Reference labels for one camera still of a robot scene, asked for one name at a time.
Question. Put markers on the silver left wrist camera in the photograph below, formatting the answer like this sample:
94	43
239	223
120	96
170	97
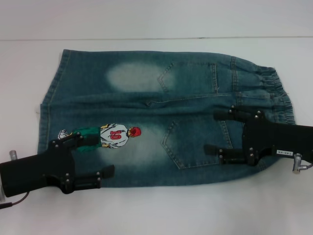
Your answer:
13	155

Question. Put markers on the blue denim shorts with print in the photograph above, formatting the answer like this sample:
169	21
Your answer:
137	98

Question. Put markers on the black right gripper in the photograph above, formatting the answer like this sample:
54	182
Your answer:
281	140

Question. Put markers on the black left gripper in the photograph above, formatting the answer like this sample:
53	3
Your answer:
31	171

